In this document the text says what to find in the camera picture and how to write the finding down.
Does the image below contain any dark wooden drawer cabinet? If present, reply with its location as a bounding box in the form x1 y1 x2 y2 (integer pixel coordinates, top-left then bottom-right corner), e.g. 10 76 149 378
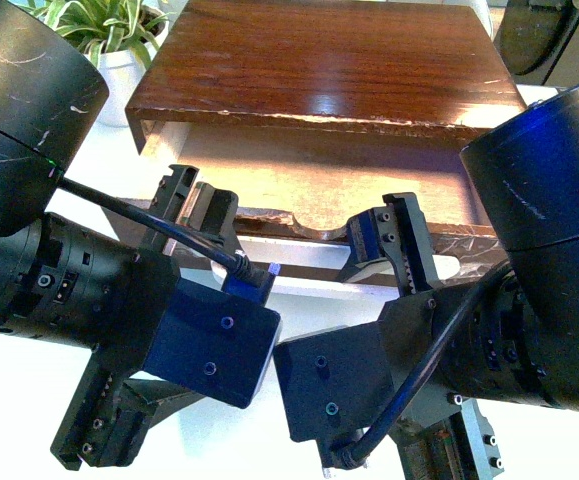
125 1 525 148

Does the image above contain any left black camera cable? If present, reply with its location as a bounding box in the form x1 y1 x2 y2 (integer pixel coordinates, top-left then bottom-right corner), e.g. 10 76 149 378
56 177 270 301

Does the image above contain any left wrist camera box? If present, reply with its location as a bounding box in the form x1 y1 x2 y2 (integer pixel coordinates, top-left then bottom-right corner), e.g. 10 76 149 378
142 264 281 409

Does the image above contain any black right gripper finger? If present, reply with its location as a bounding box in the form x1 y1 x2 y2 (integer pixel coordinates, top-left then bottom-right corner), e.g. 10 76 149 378
336 208 396 283

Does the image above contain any green spider plant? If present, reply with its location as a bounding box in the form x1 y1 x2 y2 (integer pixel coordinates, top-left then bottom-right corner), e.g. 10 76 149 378
14 0 169 68

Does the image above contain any white plant pot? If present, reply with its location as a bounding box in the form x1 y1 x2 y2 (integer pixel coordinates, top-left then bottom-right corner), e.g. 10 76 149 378
97 50 146 127

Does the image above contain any wooden drawer with white handle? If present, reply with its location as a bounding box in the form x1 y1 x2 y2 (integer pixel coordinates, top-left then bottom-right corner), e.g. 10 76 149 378
99 119 515 301

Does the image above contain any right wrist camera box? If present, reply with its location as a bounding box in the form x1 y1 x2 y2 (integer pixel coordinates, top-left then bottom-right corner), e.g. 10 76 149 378
273 322 395 442

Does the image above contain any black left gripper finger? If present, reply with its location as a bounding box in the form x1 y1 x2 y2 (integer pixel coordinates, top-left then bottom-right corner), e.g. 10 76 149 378
177 182 239 254

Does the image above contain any black camera cable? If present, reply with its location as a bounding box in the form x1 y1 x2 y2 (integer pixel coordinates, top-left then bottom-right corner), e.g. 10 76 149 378
333 264 513 469
56 177 270 301

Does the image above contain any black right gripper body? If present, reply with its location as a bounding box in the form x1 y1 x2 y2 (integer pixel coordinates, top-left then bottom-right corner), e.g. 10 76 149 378
318 192 508 480

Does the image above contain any right black camera cable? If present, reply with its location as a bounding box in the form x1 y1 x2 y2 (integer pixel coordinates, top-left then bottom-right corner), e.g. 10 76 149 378
333 264 513 469

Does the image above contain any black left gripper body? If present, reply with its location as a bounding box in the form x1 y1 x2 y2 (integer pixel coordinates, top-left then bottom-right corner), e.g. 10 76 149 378
48 164 205 472

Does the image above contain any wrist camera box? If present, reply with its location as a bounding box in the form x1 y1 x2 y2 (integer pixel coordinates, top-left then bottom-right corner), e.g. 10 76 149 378
142 264 281 409
273 322 395 442

